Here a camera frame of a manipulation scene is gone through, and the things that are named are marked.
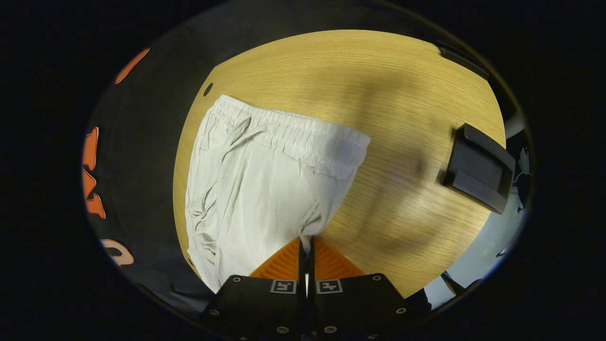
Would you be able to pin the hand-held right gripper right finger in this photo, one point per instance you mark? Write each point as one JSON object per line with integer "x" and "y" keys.
{"x": 350, "y": 303}

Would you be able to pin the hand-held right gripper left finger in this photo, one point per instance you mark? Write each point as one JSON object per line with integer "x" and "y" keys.
{"x": 265, "y": 303}

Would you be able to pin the white jeans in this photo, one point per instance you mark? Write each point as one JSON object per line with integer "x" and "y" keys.
{"x": 265, "y": 189}

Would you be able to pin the black box-shaped holder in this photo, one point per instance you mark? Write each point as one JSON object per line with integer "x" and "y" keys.
{"x": 478, "y": 170}

